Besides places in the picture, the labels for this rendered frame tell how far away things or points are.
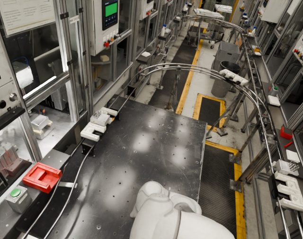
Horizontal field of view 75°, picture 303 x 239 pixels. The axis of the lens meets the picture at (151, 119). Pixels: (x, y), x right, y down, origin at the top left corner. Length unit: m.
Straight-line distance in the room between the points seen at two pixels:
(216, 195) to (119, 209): 1.37
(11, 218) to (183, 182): 1.10
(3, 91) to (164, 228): 0.84
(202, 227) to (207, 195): 1.80
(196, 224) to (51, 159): 1.02
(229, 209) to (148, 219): 1.90
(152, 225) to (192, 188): 1.00
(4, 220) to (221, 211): 1.93
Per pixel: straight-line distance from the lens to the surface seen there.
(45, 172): 1.35
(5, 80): 1.04
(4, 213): 1.32
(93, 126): 1.64
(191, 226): 0.68
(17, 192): 1.20
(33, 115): 1.54
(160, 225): 0.67
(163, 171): 1.65
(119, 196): 1.50
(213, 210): 2.42
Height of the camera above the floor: 2.01
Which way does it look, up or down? 40 degrees down
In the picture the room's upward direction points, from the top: 11 degrees clockwise
